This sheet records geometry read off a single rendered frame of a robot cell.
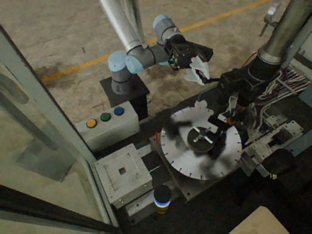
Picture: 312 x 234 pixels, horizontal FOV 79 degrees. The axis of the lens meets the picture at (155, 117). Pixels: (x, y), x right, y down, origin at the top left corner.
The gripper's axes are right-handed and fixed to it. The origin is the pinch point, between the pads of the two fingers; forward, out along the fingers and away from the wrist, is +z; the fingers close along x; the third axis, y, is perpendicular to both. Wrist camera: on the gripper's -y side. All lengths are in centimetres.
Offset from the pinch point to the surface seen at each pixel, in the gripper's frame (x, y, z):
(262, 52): 13.2, -8.7, 5.2
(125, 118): -38.0, 17.3, -16.7
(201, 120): -24.7, -10.9, -0.2
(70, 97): -136, 38, -129
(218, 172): -26.2, -6.1, 22.5
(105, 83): -53, 18, -58
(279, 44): 17.0, -9.2, 7.3
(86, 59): -129, 12, -187
